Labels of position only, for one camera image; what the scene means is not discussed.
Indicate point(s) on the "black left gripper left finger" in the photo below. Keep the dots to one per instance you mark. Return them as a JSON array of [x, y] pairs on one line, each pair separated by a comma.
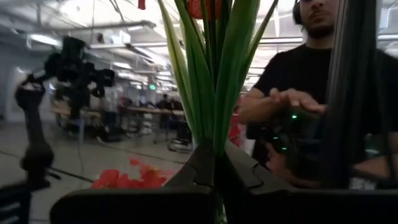
[[140, 207]]

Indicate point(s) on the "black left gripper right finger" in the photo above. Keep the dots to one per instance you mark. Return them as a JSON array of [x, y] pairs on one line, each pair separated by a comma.
[[295, 208]]

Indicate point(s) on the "small red flower bunch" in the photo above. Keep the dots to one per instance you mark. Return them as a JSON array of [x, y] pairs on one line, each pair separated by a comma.
[[227, 77], [149, 179]]

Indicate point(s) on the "person's hand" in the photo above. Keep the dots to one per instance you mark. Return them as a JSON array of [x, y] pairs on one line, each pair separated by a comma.
[[280, 165], [298, 99]]

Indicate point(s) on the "red blurred object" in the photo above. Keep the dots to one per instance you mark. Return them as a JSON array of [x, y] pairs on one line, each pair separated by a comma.
[[236, 130]]

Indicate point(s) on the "wooden table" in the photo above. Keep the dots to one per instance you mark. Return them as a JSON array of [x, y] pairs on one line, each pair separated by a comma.
[[155, 110]]

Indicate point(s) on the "person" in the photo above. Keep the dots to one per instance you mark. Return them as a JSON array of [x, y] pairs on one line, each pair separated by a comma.
[[298, 71], [164, 102]]

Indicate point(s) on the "black headphones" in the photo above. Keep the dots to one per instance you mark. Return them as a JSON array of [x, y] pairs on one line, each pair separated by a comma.
[[297, 12]]

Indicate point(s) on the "black aluminium rig frame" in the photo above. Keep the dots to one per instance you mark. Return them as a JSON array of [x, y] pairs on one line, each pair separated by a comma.
[[351, 93]]

